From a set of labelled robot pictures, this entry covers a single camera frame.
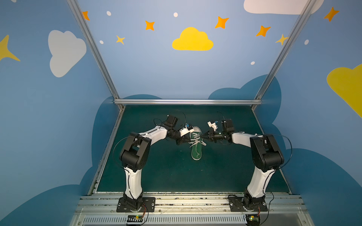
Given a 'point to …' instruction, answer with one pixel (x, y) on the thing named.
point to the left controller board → (135, 218)
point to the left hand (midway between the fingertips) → (188, 138)
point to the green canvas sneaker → (196, 149)
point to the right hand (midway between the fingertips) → (201, 135)
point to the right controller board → (252, 220)
